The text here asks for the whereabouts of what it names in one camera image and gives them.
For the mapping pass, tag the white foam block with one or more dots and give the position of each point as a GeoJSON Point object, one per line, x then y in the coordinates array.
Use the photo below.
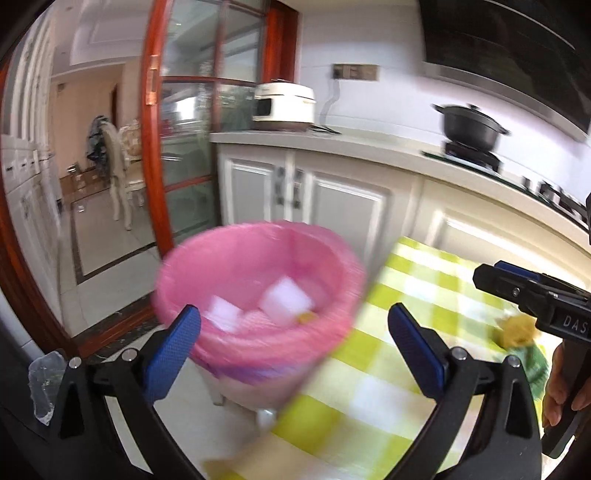
{"type": "Point", "coordinates": [221, 314]}

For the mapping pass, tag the green wrapper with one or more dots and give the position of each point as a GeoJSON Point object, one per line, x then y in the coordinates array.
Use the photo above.
{"type": "Point", "coordinates": [531, 369]}

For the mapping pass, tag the red wooden door frame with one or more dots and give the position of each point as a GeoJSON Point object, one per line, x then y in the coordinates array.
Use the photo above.
{"type": "Point", "coordinates": [115, 328]}

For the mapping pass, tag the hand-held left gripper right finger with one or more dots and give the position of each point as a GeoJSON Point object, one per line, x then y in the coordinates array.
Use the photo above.
{"type": "Point", "coordinates": [418, 357]}

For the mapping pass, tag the cardboard box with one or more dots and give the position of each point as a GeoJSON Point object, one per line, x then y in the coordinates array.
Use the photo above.
{"type": "Point", "coordinates": [78, 180]}

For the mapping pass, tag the person's right hand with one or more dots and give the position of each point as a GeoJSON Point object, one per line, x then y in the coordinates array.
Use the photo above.
{"type": "Point", "coordinates": [558, 387]}

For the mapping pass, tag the crumpled clear plastic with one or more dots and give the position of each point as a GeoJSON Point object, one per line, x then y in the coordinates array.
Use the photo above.
{"type": "Point", "coordinates": [46, 387]}

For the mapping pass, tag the white rice cooker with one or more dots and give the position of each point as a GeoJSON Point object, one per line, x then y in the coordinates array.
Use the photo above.
{"type": "Point", "coordinates": [281, 106]}

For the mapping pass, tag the dark cloth bundle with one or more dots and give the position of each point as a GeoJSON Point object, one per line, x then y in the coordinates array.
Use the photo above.
{"type": "Point", "coordinates": [97, 138]}

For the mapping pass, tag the white dining chair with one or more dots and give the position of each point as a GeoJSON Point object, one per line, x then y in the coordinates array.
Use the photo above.
{"type": "Point", "coordinates": [121, 184]}

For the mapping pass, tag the small orange scrap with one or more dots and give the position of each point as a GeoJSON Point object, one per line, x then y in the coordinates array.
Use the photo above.
{"type": "Point", "coordinates": [307, 317]}

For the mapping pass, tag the black range hood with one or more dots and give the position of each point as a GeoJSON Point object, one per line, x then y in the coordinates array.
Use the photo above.
{"type": "Point", "coordinates": [498, 46]}

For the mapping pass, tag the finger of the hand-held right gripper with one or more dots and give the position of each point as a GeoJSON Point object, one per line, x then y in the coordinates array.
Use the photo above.
{"type": "Point", "coordinates": [515, 269]}
{"type": "Point", "coordinates": [503, 284]}

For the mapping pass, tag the black glass gas stove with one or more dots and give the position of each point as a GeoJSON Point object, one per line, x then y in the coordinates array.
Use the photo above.
{"type": "Point", "coordinates": [471, 157]}

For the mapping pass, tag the black cooking pot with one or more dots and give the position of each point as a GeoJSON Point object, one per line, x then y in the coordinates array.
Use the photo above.
{"type": "Point", "coordinates": [468, 127]}

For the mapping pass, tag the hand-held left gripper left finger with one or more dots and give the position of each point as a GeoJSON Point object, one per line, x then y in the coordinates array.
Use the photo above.
{"type": "Point", "coordinates": [171, 355]}

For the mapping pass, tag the white paper pieces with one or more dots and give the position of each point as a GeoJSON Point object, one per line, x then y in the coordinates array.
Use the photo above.
{"type": "Point", "coordinates": [286, 300]}

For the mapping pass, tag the white kitchen counter cabinet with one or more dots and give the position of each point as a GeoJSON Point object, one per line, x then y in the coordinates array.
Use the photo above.
{"type": "Point", "coordinates": [346, 203]}

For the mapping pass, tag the wooden glass sliding door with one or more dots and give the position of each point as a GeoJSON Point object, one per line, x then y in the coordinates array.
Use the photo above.
{"type": "Point", "coordinates": [150, 138]}

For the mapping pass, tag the white wall cupboard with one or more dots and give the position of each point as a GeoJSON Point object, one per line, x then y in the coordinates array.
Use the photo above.
{"type": "Point", "coordinates": [23, 184]}

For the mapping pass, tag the green checked tablecloth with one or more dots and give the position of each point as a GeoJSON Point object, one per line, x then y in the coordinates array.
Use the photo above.
{"type": "Point", "coordinates": [392, 286]}

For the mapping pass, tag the wall socket panel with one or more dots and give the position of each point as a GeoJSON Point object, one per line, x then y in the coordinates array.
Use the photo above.
{"type": "Point", "coordinates": [355, 71]}

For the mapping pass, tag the trash can with pink bag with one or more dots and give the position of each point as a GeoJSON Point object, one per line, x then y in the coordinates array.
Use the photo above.
{"type": "Point", "coordinates": [323, 341]}

